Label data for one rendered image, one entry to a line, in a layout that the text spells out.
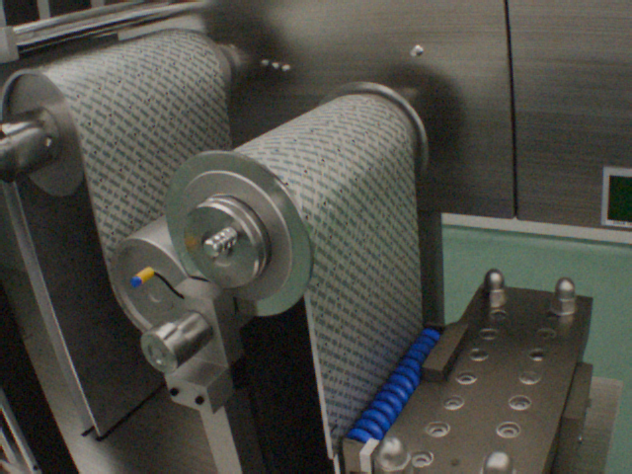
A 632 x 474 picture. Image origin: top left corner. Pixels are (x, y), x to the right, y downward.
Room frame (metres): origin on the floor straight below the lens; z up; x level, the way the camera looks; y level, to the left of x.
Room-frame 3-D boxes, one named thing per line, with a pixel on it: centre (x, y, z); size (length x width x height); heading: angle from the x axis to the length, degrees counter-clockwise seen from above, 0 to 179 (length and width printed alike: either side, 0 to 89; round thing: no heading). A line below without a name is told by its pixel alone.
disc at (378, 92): (0.70, -0.07, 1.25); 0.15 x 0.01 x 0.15; 58
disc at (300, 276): (0.48, 0.07, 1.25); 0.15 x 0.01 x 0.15; 58
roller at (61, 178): (0.73, 0.21, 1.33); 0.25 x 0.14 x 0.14; 148
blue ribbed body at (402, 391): (0.55, -0.07, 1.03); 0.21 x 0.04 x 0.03; 148
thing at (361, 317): (0.55, -0.05, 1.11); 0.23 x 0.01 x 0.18; 148
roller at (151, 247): (0.65, 0.10, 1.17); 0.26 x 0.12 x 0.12; 148
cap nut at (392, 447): (0.41, -0.04, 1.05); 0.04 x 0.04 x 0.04
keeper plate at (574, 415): (0.49, -0.26, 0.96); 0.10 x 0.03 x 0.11; 148
